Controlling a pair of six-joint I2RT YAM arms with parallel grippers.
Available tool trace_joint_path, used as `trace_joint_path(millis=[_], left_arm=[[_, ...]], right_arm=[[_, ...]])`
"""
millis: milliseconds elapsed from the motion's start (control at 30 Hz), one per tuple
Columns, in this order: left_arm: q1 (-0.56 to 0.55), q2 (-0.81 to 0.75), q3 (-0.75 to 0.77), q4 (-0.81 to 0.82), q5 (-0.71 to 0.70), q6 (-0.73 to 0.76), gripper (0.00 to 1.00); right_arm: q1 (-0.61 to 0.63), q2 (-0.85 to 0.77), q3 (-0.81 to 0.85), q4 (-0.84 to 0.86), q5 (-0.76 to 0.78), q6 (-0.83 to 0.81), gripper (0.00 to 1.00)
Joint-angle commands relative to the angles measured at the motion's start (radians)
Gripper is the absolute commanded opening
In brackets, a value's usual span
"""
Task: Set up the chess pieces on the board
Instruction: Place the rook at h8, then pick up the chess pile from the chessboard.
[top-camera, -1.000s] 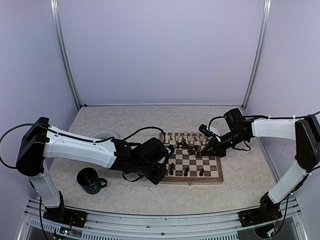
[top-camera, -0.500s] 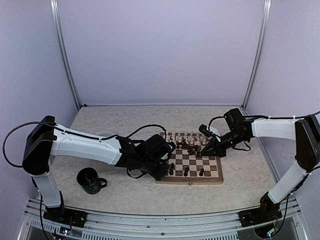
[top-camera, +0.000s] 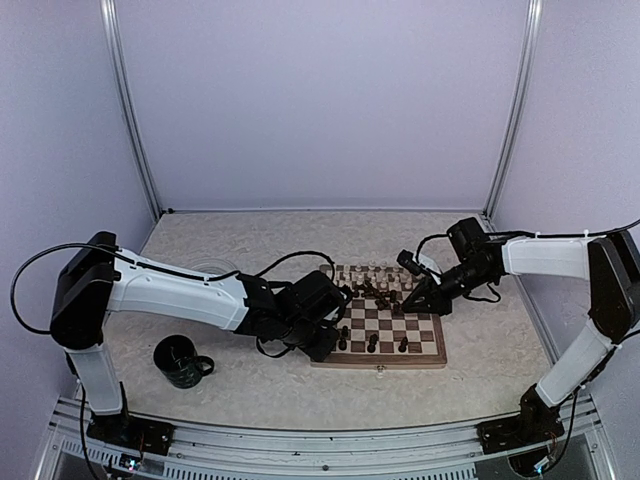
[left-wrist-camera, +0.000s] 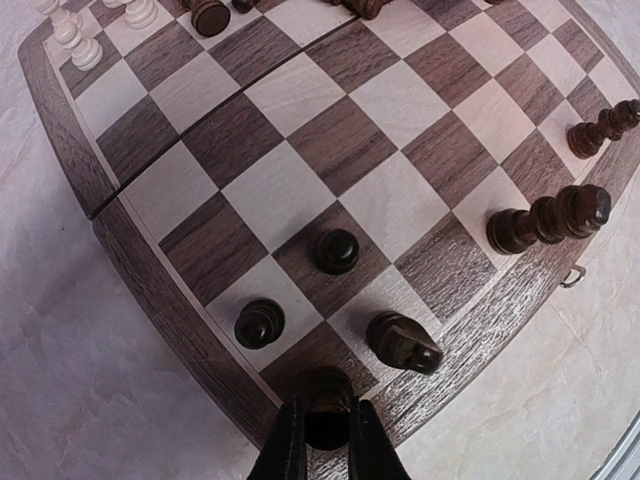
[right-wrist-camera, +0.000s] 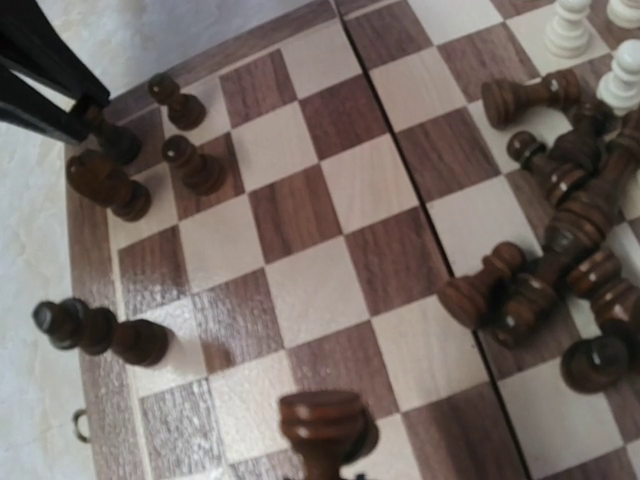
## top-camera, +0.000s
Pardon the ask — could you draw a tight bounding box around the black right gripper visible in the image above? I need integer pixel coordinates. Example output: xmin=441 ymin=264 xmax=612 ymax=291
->
xmin=402 ymin=260 xmax=494 ymax=316

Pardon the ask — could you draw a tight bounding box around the dark knight piece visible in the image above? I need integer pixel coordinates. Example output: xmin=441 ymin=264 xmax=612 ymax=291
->
xmin=366 ymin=333 xmax=379 ymax=353

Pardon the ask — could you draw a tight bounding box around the dark bishop piece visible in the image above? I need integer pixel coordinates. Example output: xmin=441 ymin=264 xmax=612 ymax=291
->
xmin=398 ymin=337 xmax=409 ymax=353

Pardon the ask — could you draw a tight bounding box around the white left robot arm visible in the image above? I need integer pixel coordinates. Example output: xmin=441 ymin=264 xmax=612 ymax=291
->
xmin=50 ymin=232 xmax=352 ymax=445

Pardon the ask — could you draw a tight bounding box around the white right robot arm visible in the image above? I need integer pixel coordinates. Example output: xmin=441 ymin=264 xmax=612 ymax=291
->
xmin=397 ymin=218 xmax=639 ymax=452

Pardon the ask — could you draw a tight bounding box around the wooden folding chess board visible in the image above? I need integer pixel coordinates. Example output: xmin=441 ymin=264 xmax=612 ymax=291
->
xmin=311 ymin=262 xmax=447 ymax=370

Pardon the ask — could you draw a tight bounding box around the white blue swirl plate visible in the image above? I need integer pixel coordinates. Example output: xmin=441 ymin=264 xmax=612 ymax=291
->
xmin=190 ymin=258 xmax=237 ymax=276

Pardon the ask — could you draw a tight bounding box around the dark green mug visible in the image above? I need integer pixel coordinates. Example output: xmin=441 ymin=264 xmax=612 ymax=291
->
xmin=153 ymin=335 xmax=215 ymax=389

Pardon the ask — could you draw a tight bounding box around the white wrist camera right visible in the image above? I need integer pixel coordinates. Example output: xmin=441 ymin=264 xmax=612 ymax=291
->
xmin=396 ymin=249 xmax=441 ymax=277

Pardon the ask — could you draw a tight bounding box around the aluminium frame rail front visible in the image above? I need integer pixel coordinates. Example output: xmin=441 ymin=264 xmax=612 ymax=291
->
xmin=34 ymin=394 xmax=616 ymax=480

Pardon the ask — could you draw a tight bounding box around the aluminium corner post right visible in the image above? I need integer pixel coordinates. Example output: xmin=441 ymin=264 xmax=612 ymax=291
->
xmin=483 ymin=0 xmax=544 ymax=219

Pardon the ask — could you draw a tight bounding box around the aluminium corner post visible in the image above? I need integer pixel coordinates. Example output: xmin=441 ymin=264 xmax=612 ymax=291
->
xmin=483 ymin=0 xmax=544 ymax=219
xmin=99 ymin=0 xmax=163 ymax=222

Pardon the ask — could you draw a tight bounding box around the aluminium corner post left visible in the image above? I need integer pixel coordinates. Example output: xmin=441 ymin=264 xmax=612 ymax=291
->
xmin=99 ymin=0 xmax=163 ymax=222

